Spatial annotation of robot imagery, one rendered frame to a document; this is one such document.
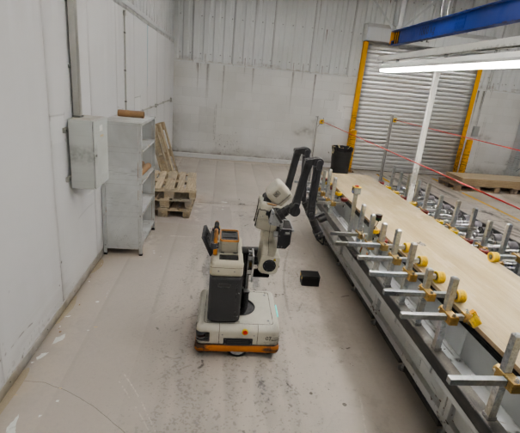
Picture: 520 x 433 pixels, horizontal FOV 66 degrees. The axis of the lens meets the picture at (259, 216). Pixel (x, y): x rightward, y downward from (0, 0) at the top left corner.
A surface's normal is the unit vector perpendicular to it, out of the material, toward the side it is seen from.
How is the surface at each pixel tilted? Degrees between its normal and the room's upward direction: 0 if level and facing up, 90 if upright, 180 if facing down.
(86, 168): 90
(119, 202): 90
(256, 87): 90
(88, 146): 90
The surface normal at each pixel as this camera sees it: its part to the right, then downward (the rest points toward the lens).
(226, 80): 0.08, 0.32
